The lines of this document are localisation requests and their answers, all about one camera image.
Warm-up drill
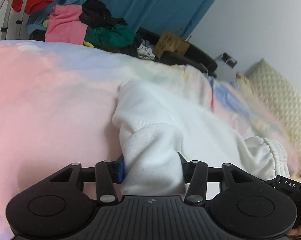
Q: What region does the white zip-up garment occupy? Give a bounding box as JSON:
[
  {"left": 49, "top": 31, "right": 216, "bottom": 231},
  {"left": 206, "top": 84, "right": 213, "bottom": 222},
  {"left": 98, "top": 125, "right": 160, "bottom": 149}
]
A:
[{"left": 113, "top": 81, "right": 290, "bottom": 196}]

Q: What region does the pastel pink bed sheet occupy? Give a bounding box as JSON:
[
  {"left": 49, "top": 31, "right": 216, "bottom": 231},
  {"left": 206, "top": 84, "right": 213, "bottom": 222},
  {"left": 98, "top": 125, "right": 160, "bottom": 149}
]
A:
[{"left": 0, "top": 41, "right": 300, "bottom": 239}]

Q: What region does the cream quilted pillow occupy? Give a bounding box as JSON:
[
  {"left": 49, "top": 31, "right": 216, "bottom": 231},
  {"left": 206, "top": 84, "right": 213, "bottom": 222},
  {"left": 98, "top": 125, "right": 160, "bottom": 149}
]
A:
[{"left": 246, "top": 59, "right": 301, "bottom": 162}]

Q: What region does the white patterned garment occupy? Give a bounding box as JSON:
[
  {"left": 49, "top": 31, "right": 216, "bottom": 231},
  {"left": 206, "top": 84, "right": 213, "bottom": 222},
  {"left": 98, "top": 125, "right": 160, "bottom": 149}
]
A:
[{"left": 137, "top": 44, "right": 155, "bottom": 60}]

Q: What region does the yellow garment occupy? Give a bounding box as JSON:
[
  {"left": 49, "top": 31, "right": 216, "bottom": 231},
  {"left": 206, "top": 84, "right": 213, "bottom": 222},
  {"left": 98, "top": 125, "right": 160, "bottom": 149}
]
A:
[{"left": 83, "top": 40, "right": 94, "bottom": 48}]

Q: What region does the brown paper bag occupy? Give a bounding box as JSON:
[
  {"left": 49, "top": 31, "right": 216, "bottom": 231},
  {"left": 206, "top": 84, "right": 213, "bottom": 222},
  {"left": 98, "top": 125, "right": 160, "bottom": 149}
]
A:
[{"left": 153, "top": 31, "right": 191, "bottom": 59}]

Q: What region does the green garment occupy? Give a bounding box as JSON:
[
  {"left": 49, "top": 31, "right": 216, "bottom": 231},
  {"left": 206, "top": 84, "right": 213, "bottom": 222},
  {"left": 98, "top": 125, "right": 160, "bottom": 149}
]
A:
[{"left": 84, "top": 24, "right": 136, "bottom": 49}]

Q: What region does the pink garment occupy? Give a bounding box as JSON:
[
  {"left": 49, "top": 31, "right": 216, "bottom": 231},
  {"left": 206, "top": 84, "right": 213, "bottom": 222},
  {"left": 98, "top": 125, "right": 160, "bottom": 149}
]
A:
[{"left": 45, "top": 4, "right": 88, "bottom": 45}]

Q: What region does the black garment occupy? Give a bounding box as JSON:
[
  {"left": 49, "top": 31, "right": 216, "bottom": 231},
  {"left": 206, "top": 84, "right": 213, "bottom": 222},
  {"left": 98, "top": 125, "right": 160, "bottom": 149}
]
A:
[{"left": 79, "top": 0, "right": 127, "bottom": 29}]

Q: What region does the blue curtain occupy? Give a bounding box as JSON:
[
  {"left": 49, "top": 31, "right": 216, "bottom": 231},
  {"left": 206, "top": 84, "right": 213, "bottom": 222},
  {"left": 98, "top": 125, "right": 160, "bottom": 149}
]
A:
[{"left": 26, "top": 0, "right": 215, "bottom": 38}]

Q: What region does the silver tripod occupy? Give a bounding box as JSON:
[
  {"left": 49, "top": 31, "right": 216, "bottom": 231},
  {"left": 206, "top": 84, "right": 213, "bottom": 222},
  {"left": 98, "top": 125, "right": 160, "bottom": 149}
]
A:
[{"left": 0, "top": 0, "right": 29, "bottom": 40}]

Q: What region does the wall socket with plug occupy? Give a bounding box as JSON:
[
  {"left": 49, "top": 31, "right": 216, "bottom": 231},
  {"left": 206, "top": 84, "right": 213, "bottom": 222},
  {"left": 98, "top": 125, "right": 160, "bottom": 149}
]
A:
[{"left": 214, "top": 52, "right": 238, "bottom": 68}]

